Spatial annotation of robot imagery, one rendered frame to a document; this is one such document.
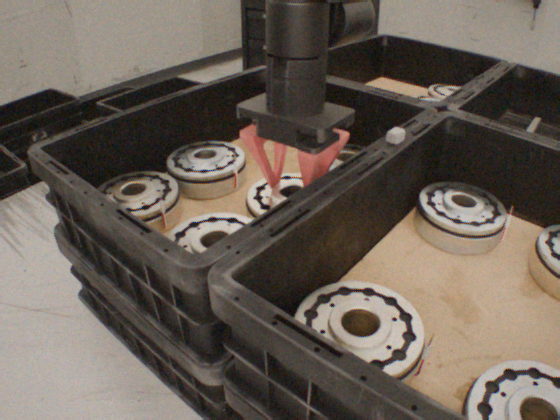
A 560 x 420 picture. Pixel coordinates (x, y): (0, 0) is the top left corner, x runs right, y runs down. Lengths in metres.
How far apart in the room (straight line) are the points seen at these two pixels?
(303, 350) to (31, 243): 0.61
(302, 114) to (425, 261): 0.19
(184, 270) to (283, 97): 0.19
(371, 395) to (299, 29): 0.29
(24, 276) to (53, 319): 0.12
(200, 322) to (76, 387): 0.25
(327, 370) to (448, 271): 0.25
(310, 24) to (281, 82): 0.06
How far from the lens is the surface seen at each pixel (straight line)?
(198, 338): 0.36
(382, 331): 0.33
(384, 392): 0.22
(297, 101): 0.40
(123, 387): 0.52
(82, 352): 0.57
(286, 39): 0.39
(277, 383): 0.29
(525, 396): 0.33
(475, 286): 0.45
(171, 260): 0.29
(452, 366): 0.37
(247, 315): 0.25
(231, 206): 0.52
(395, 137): 0.44
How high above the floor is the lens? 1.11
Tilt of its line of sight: 33 degrees down
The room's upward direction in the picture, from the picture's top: straight up
